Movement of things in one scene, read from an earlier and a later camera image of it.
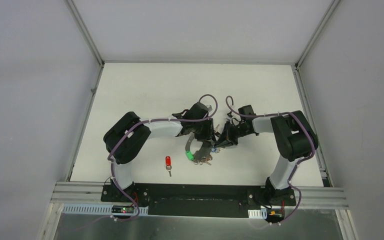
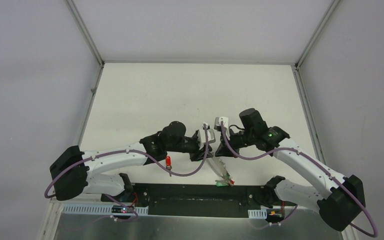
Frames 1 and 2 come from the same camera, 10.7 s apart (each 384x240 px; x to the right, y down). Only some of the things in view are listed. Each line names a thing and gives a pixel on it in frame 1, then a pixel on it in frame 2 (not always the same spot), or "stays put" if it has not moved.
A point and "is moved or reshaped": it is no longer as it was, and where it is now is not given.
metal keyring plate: x=203 y=155 is moved or reshaped
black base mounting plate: x=200 y=200 stays put
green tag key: x=190 y=156 is moved or reshaped
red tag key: x=168 y=164 stays put
